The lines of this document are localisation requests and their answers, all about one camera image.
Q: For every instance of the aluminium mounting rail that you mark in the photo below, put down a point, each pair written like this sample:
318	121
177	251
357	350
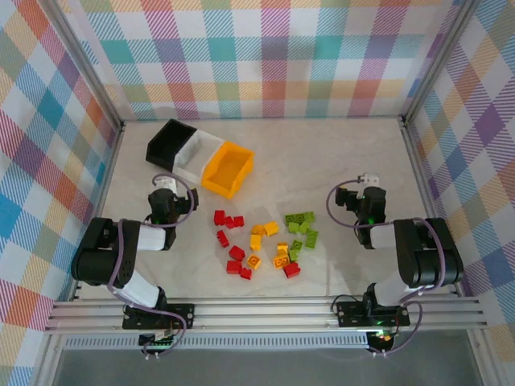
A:
261	315

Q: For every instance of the aluminium frame post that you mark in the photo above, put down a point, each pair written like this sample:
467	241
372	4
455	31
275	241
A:
438	60
86	68

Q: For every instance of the red lego brick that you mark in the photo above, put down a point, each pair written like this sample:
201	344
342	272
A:
229	222
233	266
237	252
292	270
219	217
239	221
245	273
222	238

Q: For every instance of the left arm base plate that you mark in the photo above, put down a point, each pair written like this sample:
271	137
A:
181	315

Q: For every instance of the yellow lego brick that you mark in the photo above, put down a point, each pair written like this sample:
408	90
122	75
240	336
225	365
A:
271	228
255	242
281	261
254	261
257	230
282	247

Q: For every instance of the long green lego brick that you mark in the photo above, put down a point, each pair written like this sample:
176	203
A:
293	218

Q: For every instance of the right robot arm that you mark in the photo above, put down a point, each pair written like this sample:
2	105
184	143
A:
434	257

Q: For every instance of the aluminium frame leg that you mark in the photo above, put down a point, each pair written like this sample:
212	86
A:
484	358
44	362

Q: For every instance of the orange plastic bin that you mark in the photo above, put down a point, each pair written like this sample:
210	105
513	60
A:
229	169

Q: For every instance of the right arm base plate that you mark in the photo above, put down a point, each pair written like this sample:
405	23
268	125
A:
350	315

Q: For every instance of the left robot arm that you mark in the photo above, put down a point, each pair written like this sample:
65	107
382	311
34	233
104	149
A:
96	257

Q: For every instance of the white plastic bin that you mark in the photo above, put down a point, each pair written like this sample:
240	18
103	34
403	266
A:
197	154

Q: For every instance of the aluminium table side rail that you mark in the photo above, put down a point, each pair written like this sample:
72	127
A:
104	189
423	181

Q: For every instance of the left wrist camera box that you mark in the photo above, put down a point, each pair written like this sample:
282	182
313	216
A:
166	184

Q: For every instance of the black plastic bin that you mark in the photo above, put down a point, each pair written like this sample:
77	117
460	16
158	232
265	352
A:
169	140

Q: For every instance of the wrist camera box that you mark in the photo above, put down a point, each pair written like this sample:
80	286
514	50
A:
369	177
166	184

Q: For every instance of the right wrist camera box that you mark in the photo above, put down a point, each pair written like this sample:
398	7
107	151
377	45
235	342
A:
369	177

